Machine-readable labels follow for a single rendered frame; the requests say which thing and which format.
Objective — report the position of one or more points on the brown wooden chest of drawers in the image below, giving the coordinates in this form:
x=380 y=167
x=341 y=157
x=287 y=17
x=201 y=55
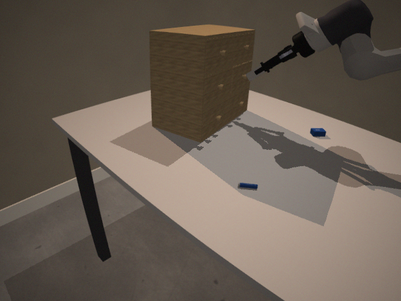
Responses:
x=177 y=75

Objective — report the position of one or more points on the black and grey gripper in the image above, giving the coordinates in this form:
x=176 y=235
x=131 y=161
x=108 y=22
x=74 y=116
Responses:
x=300 y=45

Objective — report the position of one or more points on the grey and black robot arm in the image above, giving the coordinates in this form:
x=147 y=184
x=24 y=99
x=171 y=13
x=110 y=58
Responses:
x=348 y=26

